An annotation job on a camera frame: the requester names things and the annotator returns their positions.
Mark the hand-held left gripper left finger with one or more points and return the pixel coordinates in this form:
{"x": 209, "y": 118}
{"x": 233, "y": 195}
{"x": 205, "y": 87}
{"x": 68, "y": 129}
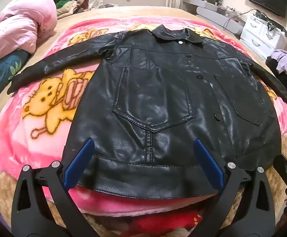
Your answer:
{"x": 80, "y": 160}

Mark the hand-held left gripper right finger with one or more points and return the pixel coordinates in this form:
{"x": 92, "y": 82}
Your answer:
{"x": 207, "y": 160}

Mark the black leather jacket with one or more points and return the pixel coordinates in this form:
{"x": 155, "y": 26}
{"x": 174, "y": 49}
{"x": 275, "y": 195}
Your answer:
{"x": 158, "y": 91}

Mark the pile of mixed clothes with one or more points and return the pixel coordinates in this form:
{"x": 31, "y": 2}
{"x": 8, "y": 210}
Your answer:
{"x": 71, "y": 3}

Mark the pink bear print blanket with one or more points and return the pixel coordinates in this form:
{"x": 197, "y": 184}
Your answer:
{"x": 42, "y": 128}

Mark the red cloth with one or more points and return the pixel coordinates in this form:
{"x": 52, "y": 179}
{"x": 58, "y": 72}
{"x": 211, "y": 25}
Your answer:
{"x": 158, "y": 223}

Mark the dark floral pillow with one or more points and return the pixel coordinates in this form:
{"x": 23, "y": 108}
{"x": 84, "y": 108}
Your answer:
{"x": 2, "y": 71}

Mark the white drawer cabinet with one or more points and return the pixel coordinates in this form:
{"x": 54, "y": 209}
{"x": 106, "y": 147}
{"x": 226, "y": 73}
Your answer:
{"x": 257, "y": 32}

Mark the pink duvet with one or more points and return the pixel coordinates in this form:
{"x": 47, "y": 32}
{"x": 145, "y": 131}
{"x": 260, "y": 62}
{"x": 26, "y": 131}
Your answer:
{"x": 17, "y": 24}

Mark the grey white dressing table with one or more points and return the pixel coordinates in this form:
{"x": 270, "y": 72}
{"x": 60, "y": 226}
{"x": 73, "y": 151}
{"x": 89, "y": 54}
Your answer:
{"x": 207, "y": 9}

